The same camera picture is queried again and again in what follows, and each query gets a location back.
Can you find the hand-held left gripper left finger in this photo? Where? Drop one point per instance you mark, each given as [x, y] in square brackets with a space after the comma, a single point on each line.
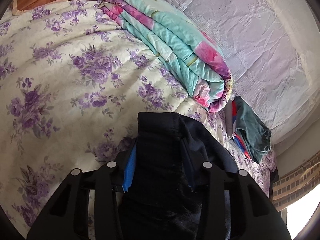
[128, 171]

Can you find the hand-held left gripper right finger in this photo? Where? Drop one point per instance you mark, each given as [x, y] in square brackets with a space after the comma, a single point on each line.
[188, 166]

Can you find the dark navy pants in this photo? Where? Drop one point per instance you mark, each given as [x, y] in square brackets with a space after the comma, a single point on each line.
[160, 180]

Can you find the folded dark green pants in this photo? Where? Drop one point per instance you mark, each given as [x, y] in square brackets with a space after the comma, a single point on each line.
[252, 130]

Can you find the folded red blue garment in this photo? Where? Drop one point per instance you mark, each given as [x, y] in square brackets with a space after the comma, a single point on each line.
[235, 120]

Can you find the purple floral bed quilt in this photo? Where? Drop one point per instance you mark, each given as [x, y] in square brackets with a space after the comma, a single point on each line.
[75, 80]

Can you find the brick pattern curtain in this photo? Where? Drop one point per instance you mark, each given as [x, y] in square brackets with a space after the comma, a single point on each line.
[295, 180]

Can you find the folded teal pink floral blanket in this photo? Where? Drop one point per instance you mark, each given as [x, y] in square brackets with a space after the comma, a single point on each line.
[175, 45]

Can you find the white lace cloth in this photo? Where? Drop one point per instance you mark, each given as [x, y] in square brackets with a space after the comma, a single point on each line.
[250, 42]

